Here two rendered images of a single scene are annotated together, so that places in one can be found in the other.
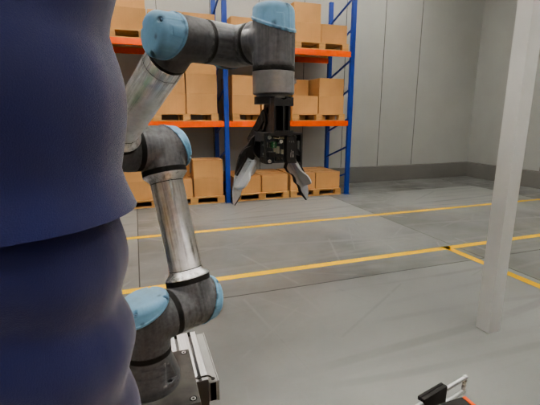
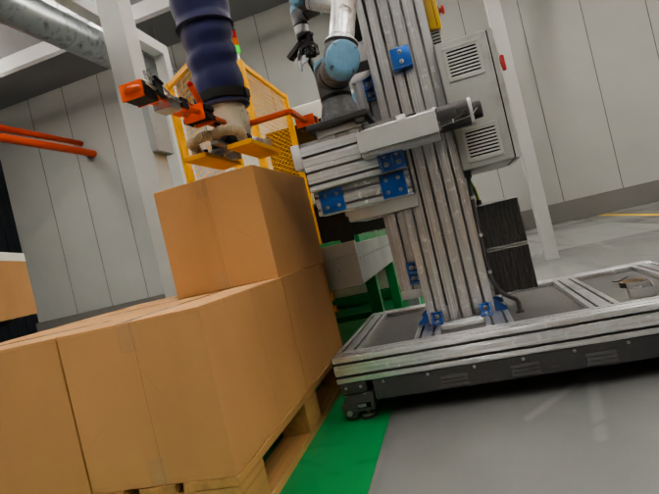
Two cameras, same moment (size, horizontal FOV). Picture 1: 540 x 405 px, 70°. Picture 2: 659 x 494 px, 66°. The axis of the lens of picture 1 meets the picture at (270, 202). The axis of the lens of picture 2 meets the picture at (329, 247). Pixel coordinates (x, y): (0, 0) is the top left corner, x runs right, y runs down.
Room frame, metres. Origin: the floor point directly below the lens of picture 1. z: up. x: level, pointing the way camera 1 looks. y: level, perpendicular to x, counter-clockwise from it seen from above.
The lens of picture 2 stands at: (1.75, -1.32, 0.61)
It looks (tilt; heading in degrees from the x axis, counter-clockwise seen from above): 0 degrees down; 124
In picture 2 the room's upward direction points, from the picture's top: 13 degrees counter-clockwise
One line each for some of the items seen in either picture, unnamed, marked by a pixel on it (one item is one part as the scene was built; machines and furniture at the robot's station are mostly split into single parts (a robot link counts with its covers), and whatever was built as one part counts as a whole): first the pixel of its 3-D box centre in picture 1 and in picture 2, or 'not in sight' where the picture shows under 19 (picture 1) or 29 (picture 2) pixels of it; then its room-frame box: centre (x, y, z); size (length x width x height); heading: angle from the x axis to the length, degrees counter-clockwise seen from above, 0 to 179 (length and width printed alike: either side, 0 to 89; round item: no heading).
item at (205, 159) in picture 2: not in sight; (214, 158); (0.25, 0.22, 1.08); 0.34 x 0.10 x 0.05; 110
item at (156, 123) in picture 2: not in sight; (158, 130); (-0.91, 0.96, 1.62); 0.20 x 0.05 x 0.30; 110
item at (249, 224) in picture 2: not in sight; (248, 231); (0.33, 0.23, 0.74); 0.60 x 0.40 x 0.40; 109
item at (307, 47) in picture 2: not in sight; (307, 46); (0.41, 0.89, 1.63); 0.09 x 0.08 x 0.12; 3
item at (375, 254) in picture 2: not in sight; (384, 249); (0.11, 1.79, 0.50); 2.31 x 0.05 x 0.19; 110
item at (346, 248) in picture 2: not in sight; (285, 262); (0.21, 0.58, 0.58); 0.70 x 0.03 x 0.06; 20
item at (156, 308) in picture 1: (147, 320); (331, 77); (0.84, 0.30, 1.20); 0.13 x 0.12 x 0.14; 135
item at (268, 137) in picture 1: (275, 131); not in sight; (0.71, -0.01, 1.66); 0.09 x 0.08 x 0.12; 19
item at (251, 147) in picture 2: not in sight; (255, 145); (0.43, 0.28, 1.08); 0.34 x 0.10 x 0.05; 110
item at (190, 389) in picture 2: not in sight; (168, 358); (0.16, -0.15, 0.34); 1.20 x 1.00 x 0.40; 110
